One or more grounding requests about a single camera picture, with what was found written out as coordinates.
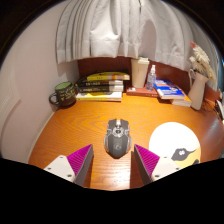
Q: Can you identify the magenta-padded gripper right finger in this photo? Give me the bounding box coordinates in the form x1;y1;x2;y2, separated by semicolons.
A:
133;143;183;186

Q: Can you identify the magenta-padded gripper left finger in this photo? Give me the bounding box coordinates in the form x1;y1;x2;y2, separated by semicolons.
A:
43;143;95;188

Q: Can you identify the white pleated curtain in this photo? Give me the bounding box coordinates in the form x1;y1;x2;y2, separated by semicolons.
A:
55;0;215;73

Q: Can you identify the yellow and white book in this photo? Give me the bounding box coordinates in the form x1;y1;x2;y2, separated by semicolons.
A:
75;91;123;102

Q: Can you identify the grey computer mouse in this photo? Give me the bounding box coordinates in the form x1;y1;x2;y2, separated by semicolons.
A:
103;118;133;159

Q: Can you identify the black book with white pages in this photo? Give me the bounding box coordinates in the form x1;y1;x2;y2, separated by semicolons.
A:
77;85;125;94

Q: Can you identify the white flower bouquet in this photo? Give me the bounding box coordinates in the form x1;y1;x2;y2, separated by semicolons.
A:
188;41;217;83

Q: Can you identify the white pitcher vase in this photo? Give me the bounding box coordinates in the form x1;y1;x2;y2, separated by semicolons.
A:
187;68;209;111

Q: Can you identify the blue book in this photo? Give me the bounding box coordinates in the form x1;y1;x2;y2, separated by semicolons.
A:
153;78;186;100

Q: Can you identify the yellow and black book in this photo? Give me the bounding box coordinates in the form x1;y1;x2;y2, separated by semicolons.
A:
79;71;131;83

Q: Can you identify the red book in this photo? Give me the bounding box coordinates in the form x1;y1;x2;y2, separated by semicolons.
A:
125;84;159;98

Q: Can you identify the cream tumbler bottle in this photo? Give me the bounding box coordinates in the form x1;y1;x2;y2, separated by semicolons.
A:
130;56;150;89

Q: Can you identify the clear spray bottle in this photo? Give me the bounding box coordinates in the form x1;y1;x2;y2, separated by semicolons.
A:
145;64;157;92

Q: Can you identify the orange book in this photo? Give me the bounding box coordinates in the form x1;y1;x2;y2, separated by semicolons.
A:
169;91;193;108

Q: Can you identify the dark mug with green rim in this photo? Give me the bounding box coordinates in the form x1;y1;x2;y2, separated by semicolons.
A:
48;81;78;108

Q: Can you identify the thin black book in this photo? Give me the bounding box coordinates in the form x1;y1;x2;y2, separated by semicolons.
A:
75;79;124;88

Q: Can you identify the white angled device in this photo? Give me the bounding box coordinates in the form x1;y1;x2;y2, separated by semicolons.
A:
214;99;224;122

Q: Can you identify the round white cartoon mouse pad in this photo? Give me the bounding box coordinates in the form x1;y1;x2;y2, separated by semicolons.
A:
148;121;202;169

